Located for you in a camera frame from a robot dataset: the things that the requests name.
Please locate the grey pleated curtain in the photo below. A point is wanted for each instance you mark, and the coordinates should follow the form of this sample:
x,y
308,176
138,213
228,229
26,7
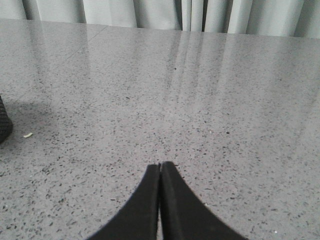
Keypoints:
x,y
290,18

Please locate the black mesh metal bucket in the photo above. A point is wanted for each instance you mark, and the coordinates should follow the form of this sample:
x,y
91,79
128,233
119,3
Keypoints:
x,y
6,125

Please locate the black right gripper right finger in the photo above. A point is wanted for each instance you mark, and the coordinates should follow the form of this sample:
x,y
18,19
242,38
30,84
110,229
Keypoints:
x,y
183,215

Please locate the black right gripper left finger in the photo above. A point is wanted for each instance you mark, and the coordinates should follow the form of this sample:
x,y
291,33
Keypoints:
x,y
138,218

